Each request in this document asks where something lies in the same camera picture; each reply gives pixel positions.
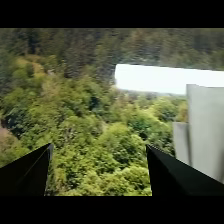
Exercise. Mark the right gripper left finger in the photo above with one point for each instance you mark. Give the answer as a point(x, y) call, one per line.
point(26, 175)

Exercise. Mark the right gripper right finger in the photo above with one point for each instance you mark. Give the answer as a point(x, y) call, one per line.
point(180, 180)

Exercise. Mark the beige shorts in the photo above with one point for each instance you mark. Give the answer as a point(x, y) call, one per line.
point(206, 133)

